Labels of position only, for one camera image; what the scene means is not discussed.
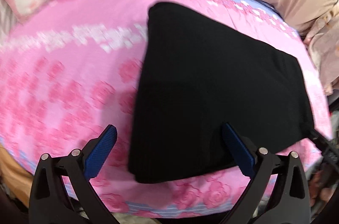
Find pink rose bed sheet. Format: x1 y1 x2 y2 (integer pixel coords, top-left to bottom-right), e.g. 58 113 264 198
1 0 332 218

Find black pants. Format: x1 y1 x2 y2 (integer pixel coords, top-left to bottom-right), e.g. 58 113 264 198
128 2 314 184

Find floral pale pink blanket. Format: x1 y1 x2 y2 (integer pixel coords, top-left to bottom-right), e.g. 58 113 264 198
304 4 339 95

